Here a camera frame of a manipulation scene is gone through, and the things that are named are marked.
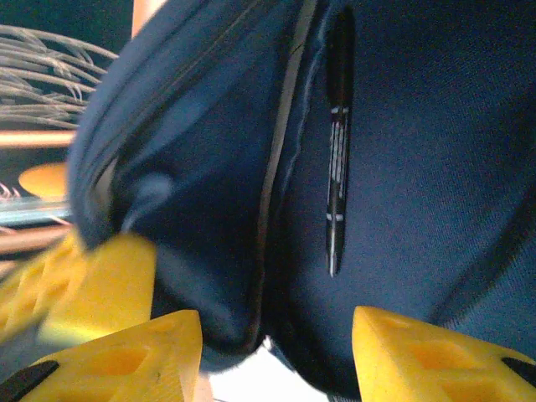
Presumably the navy blue backpack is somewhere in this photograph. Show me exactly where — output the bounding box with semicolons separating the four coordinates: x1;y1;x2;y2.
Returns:
66;0;536;402

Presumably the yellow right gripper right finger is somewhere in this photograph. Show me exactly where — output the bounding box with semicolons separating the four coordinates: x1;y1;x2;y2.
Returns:
351;305;536;402

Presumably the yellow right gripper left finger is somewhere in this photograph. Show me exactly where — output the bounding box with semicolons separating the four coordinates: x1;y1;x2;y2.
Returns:
0;308;205;402

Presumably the black pen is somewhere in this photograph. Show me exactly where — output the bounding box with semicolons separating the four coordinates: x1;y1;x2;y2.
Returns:
324;4;357;278

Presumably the aluminium table side rail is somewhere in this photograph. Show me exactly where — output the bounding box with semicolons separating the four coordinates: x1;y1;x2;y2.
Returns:
0;197;75;225

